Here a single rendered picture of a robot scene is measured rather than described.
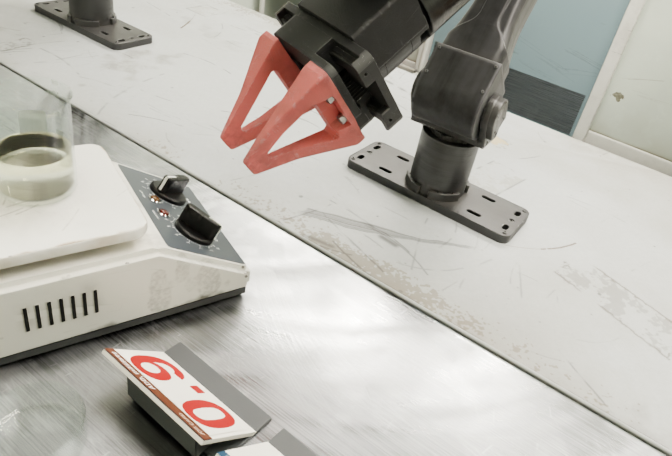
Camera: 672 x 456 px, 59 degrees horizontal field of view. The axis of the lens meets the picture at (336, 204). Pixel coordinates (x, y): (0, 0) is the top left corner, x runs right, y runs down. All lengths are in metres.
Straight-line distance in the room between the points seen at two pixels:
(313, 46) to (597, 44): 2.87
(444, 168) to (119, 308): 0.35
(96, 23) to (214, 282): 0.60
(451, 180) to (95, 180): 0.35
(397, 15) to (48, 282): 0.27
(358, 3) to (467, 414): 0.29
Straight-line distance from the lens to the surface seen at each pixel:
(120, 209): 0.43
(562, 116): 3.33
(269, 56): 0.41
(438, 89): 0.58
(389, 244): 0.57
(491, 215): 0.64
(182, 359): 0.44
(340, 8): 0.40
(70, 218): 0.42
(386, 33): 0.39
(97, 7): 0.98
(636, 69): 3.22
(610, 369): 0.54
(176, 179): 0.50
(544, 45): 3.28
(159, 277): 0.44
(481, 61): 0.58
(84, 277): 0.42
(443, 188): 0.64
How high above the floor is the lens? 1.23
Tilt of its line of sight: 33 degrees down
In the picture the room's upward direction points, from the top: 11 degrees clockwise
